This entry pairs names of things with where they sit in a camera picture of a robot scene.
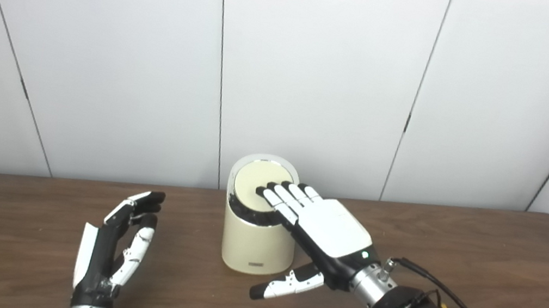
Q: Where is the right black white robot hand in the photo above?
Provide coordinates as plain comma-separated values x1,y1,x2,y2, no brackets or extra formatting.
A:
239,176,390,308

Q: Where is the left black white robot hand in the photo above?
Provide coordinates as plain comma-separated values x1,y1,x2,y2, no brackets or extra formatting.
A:
67,180,166,308

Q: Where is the cream-colored desktop bin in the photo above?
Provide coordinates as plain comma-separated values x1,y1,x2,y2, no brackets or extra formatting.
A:
214,149,310,280

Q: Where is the round cream bin lid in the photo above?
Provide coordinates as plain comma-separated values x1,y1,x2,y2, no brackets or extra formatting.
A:
227,155,298,218

